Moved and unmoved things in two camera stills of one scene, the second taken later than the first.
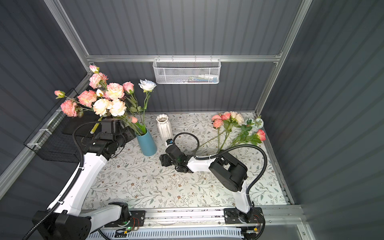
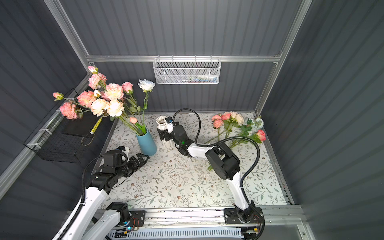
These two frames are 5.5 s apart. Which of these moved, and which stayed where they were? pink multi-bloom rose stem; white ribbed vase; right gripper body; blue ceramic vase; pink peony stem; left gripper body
Moved: left gripper body; right gripper body
Stayed: blue ceramic vase; white ribbed vase; pink multi-bloom rose stem; pink peony stem
